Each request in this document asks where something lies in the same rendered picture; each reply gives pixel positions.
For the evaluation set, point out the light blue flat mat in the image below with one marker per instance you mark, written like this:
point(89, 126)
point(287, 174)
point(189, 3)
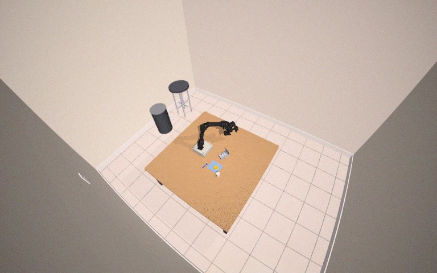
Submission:
point(213, 163)

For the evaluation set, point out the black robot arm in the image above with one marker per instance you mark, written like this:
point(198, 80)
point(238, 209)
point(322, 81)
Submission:
point(222, 124)

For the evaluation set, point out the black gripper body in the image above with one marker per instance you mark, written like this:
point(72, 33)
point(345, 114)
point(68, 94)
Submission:
point(231, 129)

